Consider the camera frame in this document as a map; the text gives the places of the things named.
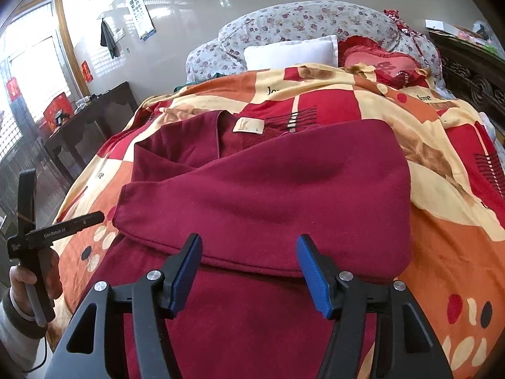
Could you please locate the wooden framed window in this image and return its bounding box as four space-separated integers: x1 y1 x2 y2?
0 0 83 162

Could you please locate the person's left hand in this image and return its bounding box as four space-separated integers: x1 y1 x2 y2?
9 250 61 318

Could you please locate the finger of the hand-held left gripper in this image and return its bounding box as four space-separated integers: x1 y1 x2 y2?
69 211 106 238

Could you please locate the carved wooden headboard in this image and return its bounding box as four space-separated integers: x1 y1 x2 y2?
426 27 505 110

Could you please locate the dark wooden side table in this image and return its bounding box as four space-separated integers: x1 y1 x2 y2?
43 81 139 182

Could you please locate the maroon fleece top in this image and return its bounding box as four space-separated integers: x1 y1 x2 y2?
71 111 413 379

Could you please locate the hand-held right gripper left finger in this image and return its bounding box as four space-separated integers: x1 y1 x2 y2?
50 233 204 379

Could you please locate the eye chart wall poster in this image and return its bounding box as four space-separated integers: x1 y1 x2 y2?
128 0 155 41

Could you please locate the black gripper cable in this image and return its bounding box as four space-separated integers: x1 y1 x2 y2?
21 333 49 374

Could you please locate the dark hanging cloth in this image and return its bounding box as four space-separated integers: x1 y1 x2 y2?
99 18 122 60

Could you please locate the white pillow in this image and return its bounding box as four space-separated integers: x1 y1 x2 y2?
243 35 340 72

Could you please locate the red heart cushion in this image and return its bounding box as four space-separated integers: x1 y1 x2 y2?
338 35 431 88

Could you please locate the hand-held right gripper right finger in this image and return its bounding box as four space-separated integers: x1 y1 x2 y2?
296 234 454 379

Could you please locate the red box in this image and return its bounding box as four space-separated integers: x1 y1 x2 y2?
43 91 75 134

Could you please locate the red orange printed blanket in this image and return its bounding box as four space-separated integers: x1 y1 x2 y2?
51 65 505 379

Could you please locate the red patterned cloth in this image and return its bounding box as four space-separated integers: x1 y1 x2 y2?
383 8 419 37

